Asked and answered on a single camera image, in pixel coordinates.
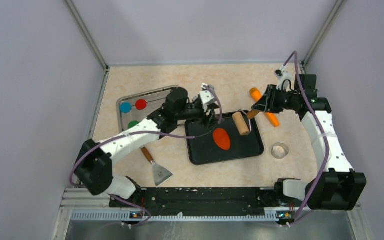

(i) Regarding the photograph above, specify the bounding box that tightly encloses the silver metal tray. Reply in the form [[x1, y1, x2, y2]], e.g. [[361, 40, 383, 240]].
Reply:
[[116, 85, 179, 133]]

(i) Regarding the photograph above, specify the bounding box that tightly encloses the blue dough disc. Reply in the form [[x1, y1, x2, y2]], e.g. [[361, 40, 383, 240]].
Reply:
[[119, 102, 132, 114]]

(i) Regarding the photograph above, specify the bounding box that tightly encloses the orange-red dough piece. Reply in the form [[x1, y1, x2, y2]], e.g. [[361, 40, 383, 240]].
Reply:
[[212, 128, 231, 151]]

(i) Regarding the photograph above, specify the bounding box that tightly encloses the black baking tray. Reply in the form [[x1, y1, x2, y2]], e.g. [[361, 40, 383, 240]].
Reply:
[[185, 112, 265, 166]]

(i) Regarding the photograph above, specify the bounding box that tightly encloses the red dough disc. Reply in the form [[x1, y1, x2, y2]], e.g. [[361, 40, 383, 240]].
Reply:
[[135, 99, 148, 111]]

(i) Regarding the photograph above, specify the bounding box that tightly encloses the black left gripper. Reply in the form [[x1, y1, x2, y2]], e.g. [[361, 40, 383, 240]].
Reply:
[[175, 101, 224, 128]]

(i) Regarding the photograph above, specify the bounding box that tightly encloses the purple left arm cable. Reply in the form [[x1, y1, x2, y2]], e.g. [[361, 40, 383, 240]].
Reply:
[[68, 84, 224, 229]]

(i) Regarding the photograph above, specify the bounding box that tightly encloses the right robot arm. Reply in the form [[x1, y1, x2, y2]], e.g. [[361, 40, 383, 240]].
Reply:
[[251, 74, 367, 211]]

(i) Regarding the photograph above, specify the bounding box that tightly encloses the green dough disc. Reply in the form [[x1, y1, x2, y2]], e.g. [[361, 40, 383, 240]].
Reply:
[[127, 120, 140, 129]]

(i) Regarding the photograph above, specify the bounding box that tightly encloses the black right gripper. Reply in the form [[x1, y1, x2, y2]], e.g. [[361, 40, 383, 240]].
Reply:
[[252, 84, 300, 114]]

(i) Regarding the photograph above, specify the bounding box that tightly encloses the wooden dough roller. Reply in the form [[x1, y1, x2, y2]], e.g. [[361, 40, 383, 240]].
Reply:
[[232, 109, 260, 136]]

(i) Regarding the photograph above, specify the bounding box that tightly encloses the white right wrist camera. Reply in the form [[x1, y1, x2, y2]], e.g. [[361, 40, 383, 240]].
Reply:
[[274, 65, 292, 91]]

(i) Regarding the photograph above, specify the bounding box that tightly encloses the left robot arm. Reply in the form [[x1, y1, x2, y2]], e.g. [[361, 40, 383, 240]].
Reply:
[[68, 83, 222, 207]]

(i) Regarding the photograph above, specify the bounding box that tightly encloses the wooden handled metal scraper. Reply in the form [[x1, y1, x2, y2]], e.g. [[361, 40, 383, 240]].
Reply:
[[140, 146, 173, 187]]

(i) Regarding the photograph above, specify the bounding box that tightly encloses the orange toy carrot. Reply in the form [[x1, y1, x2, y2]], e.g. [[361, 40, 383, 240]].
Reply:
[[247, 87, 280, 128]]

